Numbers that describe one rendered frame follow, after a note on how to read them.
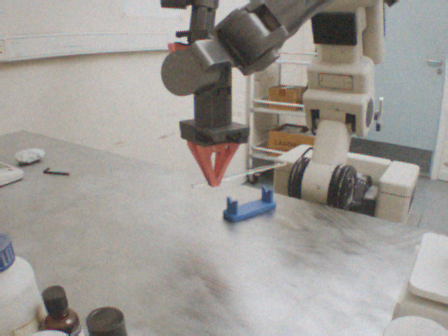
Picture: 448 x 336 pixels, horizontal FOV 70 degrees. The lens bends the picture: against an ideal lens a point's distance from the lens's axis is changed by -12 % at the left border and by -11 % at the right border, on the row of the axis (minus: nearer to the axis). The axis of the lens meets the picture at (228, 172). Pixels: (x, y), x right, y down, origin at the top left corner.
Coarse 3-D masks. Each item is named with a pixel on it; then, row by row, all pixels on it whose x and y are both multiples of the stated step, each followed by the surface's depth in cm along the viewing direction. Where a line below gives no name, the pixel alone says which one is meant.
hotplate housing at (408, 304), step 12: (408, 276) 34; (408, 300) 29; (420, 300) 29; (432, 300) 29; (396, 312) 30; (408, 312) 29; (420, 312) 28; (432, 312) 28; (444, 312) 27; (444, 324) 27
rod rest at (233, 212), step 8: (264, 192) 66; (272, 192) 64; (256, 200) 66; (264, 200) 66; (272, 200) 65; (232, 208) 61; (240, 208) 63; (248, 208) 63; (256, 208) 63; (264, 208) 64; (272, 208) 65; (224, 216) 62; (232, 216) 60; (240, 216) 61; (248, 216) 62
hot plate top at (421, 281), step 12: (432, 240) 36; (444, 240) 36; (420, 252) 34; (432, 252) 34; (444, 252) 33; (420, 264) 32; (432, 264) 32; (444, 264) 31; (420, 276) 30; (432, 276) 30; (444, 276) 30; (408, 288) 29; (420, 288) 28; (432, 288) 28; (444, 288) 28; (444, 300) 27
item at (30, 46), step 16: (96, 32) 147; (112, 32) 154; (128, 32) 162; (144, 32) 170; (160, 32) 179; (0, 48) 113; (16, 48) 119; (32, 48) 124; (48, 48) 130; (64, 48) 136; (80, 48) 143; (96, 48) 149; (112, 48) 157; (128, 48) 164; (144, 48) 178; (160, 48) 181
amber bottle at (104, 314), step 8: (96, 312) 23; (104, 312) 23; (112, 312) 23; (120, 312) 23; (88, 320) 22; (96, 320) 22; (104, 320) 22; (112, 320) 22; (120, 320) 22; (88, 328) 22; (96, 328) 22; (104, 328) 22; (112, 328) 22; (120, 328) 22
